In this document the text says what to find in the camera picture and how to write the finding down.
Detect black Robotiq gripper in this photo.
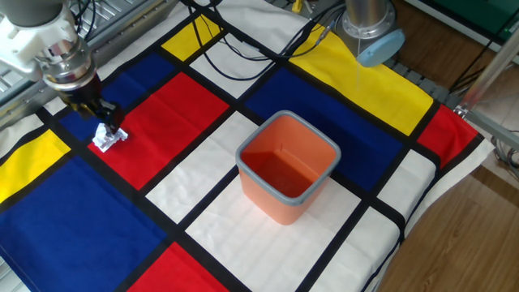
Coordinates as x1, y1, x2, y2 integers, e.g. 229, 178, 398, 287
59, 74, 127, 135

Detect white paper ball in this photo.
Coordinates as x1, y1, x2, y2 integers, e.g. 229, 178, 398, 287
92, 122, 129, 154

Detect orange trash can grey rim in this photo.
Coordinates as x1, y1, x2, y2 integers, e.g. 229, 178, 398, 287
234, 109, 342, 226

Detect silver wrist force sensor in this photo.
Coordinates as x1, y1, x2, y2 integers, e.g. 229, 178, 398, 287
40, 38, 98, 92

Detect colour block checked tablecloth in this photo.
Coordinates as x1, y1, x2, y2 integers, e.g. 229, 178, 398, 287
0, 0, 495, 292

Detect grey ribbed strip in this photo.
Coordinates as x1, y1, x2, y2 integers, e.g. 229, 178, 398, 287
383, 56, 461, 109

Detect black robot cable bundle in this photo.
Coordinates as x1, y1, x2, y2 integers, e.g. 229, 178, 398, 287
178, 0, 350, 82

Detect aluminium corner frame post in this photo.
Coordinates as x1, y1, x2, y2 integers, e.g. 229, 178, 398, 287
453, 28, 519, 118

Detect short aluminium frame beam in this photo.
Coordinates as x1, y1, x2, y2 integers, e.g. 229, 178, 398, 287
464, 109, 519, 152

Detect grey cable bundle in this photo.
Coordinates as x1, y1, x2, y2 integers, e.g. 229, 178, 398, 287
489, 129, 519, 182

